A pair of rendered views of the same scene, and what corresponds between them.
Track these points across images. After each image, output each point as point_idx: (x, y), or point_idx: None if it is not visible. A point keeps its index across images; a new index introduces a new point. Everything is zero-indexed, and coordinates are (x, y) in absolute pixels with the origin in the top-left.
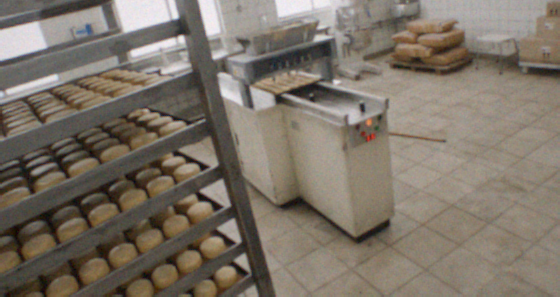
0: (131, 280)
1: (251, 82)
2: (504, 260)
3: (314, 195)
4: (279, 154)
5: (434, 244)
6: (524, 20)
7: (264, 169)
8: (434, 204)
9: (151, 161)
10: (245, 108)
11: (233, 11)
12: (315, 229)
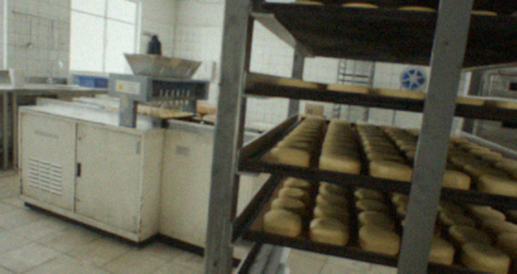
0: None
1: (148, 99)
2: (364, 268)
3: (188, 225)
4: (152, 182)
5: (306, 263)
6: (283, 115)
7: (128, 199)
8: None
9: None
10: (122, 128)
11: (21, 46)
12: (189, 262)
